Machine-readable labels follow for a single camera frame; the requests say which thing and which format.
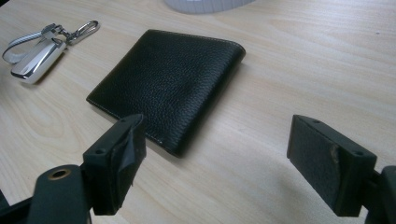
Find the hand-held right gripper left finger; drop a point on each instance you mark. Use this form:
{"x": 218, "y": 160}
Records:
{"x": 112, "y": 165}

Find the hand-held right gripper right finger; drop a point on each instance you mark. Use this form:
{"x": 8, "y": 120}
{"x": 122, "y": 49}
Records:
{"x": 327, "y": 165}

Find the black leather wallet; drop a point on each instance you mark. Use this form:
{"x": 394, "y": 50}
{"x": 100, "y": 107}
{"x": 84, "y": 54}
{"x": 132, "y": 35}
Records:
{"x": 168, "y": 87}

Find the white car key fob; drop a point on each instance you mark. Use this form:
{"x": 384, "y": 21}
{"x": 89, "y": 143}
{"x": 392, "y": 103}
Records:
{"x": 39, "y": 51}

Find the white ribbed container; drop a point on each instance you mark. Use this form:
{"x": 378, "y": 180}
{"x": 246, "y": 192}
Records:
{"x": 207, "y": 5}

